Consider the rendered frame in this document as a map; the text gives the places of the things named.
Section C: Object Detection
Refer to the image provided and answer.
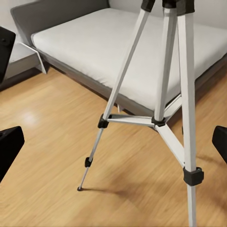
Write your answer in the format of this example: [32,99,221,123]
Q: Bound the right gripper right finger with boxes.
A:
[212,126,227,164]

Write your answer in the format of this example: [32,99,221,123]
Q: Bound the digital camera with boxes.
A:
[0,27,16,85]

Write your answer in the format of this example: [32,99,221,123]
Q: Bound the camera tripod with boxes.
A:
[77,0,204,227]

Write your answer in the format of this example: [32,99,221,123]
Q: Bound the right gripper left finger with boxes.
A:
[0,126,25,182]

